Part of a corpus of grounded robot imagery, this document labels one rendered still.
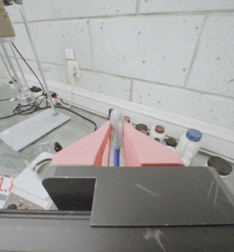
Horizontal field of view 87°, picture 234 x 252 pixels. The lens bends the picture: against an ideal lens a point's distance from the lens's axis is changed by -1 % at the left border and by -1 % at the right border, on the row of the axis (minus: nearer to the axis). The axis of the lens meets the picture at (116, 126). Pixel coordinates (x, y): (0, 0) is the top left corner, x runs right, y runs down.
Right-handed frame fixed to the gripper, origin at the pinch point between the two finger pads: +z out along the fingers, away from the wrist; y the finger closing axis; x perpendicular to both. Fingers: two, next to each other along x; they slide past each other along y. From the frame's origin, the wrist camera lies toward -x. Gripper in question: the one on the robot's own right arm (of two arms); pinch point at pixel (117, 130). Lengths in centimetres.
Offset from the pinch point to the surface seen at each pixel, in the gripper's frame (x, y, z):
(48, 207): 26.3, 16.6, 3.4
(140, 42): -5.2, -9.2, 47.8
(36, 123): 31, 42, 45
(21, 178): 23.7, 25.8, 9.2
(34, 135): 31, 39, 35
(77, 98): 25, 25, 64
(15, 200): 26.7, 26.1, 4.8
